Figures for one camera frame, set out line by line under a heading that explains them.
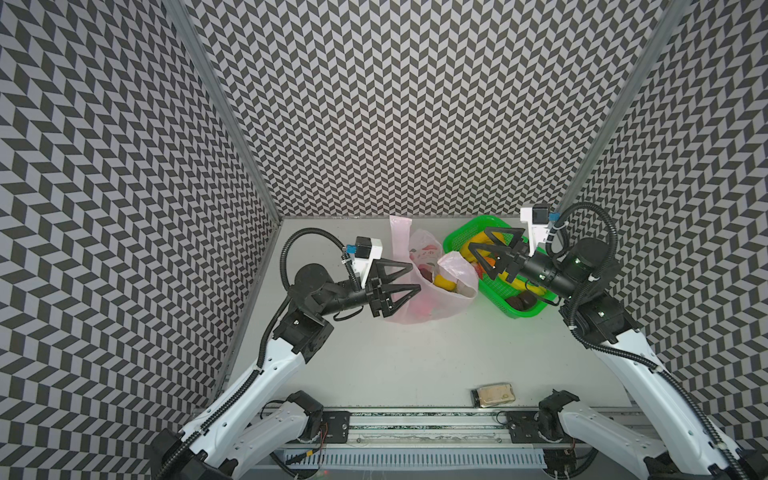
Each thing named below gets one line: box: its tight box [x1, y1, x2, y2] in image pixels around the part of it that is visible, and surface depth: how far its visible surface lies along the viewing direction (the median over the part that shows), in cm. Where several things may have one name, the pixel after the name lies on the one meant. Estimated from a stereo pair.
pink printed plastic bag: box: [390, 216, 479, 324], surface depth 71 cm
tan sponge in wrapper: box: [471, 382, 516, 408], surface depth 77 cm
